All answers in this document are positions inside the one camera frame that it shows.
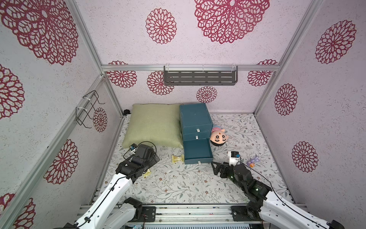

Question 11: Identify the grey wall shelf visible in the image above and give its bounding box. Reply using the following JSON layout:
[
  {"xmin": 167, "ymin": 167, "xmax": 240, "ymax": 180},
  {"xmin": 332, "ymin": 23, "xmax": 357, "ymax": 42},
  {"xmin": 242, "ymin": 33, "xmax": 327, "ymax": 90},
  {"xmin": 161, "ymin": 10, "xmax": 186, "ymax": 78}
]
[{"xmin": 163, "ymin": 66, "xmax": 238, "ymax": 86}]

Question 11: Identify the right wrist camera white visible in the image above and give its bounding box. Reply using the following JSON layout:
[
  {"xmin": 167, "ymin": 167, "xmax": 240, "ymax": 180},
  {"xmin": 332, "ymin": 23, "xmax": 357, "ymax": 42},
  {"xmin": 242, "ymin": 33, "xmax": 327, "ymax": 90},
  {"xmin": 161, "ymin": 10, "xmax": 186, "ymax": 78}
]
[{"xmin": 228, "ymin": 151, "xmax": 241, "ymax": 166}]

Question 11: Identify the teal drawer cabinet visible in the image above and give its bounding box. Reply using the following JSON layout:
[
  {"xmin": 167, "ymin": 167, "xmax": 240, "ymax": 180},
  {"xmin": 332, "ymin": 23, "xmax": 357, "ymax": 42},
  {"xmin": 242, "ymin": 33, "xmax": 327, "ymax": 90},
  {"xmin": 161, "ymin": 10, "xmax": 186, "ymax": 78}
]
[{"xmin": 179, "ymin": 103, "xmax": 213, "ymax": 141}]

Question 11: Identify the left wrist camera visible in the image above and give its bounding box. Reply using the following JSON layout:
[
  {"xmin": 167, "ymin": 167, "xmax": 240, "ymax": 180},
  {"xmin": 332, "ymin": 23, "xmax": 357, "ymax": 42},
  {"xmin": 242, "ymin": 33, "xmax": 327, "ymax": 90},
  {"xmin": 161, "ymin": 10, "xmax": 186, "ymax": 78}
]
[{"xmin": 129, "ymin": 144, "xmax": 137, "ymax": 153}]

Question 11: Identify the yellow-green cookie packet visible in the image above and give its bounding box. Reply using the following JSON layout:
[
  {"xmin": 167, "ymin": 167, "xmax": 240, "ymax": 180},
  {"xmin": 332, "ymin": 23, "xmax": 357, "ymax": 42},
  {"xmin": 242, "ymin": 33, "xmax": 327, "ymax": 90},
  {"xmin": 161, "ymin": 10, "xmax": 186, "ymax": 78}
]
[{"xmin": 172, "ymin": 155, "xmax": 185, "ymax": 164}]

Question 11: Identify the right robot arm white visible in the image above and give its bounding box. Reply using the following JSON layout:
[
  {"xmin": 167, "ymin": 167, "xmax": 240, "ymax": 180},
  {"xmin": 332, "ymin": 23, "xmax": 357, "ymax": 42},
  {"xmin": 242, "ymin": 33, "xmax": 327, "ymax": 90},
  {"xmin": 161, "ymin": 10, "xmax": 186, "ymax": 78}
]
[{"xmin": 211, "ymin": 162, "xmax": 344, "ymax": 229}]

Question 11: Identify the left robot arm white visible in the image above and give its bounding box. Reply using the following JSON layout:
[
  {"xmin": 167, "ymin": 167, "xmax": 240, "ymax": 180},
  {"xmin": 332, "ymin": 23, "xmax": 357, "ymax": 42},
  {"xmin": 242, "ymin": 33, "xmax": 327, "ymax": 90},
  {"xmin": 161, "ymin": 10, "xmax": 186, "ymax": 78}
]
[{"xmin": 63, "ymin": 141, "xmax": 160, "ymax": 229}]

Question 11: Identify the yellow cookie packet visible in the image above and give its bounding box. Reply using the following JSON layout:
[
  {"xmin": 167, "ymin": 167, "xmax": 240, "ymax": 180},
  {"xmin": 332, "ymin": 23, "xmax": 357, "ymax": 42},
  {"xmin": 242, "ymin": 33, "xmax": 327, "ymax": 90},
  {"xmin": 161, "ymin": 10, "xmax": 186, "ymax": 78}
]
[{"xmin": 143, "ymin": 169, "xmax": 151, "ymax": 178}]

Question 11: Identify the black wire wall rack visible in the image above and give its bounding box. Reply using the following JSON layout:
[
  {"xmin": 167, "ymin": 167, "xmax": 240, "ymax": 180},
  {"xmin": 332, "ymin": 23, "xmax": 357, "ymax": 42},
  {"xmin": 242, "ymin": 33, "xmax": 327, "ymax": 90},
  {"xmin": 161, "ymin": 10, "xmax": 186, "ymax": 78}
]
[{"xmin": 75, "ymin": 90, "xmax": 104, "ymax": 129}]

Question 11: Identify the teal bottom drawer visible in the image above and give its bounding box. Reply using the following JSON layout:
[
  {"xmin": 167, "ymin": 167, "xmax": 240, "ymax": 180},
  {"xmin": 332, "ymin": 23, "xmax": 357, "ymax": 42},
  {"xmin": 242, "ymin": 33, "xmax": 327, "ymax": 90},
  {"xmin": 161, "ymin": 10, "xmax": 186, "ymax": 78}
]
[{"xmin": 184, "ymin": 138, "xmax": 213, "ymax": 165}]

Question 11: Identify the round-faced plush doll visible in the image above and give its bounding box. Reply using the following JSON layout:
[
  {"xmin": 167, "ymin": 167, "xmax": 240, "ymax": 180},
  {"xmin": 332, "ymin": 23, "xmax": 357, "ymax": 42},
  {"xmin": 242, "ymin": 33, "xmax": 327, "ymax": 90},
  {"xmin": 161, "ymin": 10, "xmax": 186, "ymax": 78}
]
[{"xmin": 210, "ymin": 125, "xmax": 228, "ymax": 147}]

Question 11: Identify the green cushion pillow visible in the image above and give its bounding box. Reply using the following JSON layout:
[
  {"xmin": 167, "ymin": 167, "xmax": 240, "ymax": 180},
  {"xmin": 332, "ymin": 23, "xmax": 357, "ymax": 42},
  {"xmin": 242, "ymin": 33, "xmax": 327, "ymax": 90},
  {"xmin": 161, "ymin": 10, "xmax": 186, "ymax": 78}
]
[{"xmin": 122, "ymin": 104, "xmax": 183, "ymax": 149}]

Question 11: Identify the small purple toy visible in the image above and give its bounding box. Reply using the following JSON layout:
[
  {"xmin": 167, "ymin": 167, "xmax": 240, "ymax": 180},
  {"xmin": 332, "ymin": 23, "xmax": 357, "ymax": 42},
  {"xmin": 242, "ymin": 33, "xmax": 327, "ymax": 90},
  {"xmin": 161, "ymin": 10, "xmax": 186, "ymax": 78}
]
[{"xmin": 246, "ymin": 156, "xmax": 260, "ymax": 168}]

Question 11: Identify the metal base rail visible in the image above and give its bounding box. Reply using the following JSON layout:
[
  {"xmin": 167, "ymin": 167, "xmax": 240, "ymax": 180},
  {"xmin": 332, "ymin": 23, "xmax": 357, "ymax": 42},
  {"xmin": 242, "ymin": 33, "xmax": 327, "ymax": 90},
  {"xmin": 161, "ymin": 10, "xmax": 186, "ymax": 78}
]
[{"xmin": 112, "ymin": 202, "xmax": 263, "ymax": 229}]

